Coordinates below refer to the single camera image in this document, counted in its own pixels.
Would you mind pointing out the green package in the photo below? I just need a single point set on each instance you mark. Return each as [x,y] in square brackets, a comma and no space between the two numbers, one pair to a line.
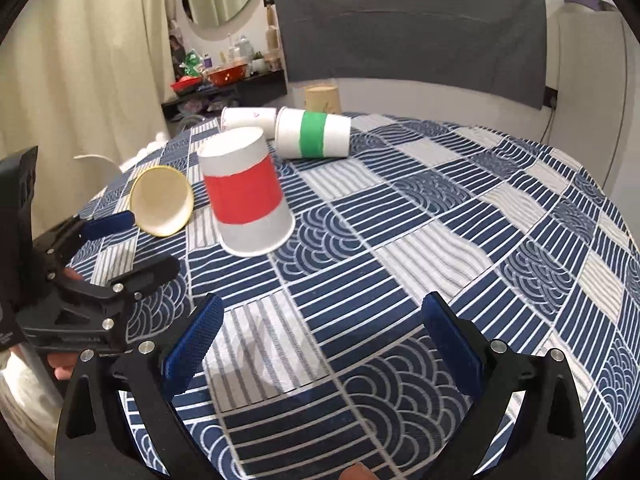
[191,65]

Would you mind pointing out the red banded paper cup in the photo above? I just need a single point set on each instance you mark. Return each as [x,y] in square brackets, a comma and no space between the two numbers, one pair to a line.
[245,195]

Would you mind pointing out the beige bottle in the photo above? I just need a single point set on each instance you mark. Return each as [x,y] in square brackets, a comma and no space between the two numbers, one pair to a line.
[271,35]

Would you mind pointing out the small potted plant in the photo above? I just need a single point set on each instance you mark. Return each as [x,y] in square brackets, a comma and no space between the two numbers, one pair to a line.
[258,62]

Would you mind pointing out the black shelf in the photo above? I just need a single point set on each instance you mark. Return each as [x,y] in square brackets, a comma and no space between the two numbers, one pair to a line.
[260,87]

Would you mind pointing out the wall power outlet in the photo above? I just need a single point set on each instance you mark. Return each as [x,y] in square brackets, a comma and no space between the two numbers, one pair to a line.
[550,98]

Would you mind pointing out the blue white patterned tablecloth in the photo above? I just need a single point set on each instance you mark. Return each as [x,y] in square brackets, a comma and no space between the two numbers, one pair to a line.
[400,240]

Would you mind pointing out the green banded paper cup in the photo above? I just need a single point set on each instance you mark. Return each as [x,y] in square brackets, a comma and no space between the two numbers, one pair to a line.
[312,135]

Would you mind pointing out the white chair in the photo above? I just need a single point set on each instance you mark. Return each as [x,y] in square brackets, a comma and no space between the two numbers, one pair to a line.
[97,159]

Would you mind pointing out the white printed paper cup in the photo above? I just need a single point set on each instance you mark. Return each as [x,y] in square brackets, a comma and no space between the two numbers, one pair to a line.
[245,117]

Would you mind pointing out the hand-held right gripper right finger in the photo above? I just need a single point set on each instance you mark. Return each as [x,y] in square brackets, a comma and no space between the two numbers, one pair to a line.
[450,345]

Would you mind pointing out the red tray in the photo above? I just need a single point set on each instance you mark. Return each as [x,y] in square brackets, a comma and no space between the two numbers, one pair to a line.
[185,85]

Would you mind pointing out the white cabinet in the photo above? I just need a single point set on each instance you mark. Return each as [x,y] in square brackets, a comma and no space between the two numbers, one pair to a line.
[585,85]

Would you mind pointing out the brown kraft paper cup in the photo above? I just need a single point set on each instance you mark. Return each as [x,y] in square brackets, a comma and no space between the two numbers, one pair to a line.
[322,100]

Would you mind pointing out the cream curtain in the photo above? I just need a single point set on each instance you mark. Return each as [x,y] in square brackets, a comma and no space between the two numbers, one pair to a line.
[75,60]

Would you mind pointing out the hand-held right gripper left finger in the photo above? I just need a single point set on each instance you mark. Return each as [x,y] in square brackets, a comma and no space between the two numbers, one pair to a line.
[195,345]

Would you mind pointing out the red bowl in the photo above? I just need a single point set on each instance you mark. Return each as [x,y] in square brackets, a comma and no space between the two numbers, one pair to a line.
[225,76]

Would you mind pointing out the cream paper cup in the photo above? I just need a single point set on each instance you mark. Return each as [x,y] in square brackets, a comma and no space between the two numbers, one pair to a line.
[160,200]

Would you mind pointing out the person's left hand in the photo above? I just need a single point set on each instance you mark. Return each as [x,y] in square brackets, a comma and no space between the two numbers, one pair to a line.
[62,370]

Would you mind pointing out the grey chair back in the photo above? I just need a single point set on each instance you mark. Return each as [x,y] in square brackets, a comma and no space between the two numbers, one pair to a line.
[400,25]

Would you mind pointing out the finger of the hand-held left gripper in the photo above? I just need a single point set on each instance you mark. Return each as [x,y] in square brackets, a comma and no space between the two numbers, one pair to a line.
[147,275]
[110,223]

